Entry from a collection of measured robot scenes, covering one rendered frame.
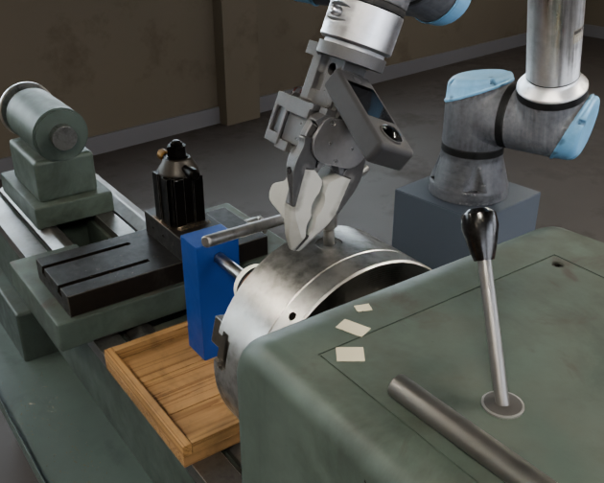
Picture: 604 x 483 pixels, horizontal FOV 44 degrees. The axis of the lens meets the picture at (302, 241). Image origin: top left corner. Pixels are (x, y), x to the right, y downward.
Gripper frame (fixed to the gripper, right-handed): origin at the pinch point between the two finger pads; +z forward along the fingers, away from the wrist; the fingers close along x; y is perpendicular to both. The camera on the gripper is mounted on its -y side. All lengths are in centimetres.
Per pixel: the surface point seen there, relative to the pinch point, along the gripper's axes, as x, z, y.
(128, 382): -10, 40, 41
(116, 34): -149, 2, 392
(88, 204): -30, 33, 115
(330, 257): -11.6, 3.6, 7.1
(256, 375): 6.0, 11.9, -6.8
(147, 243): -25, 27, 73
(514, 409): -5.0, 4.0, -26.6
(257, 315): -4.9, 12.7, 8.7
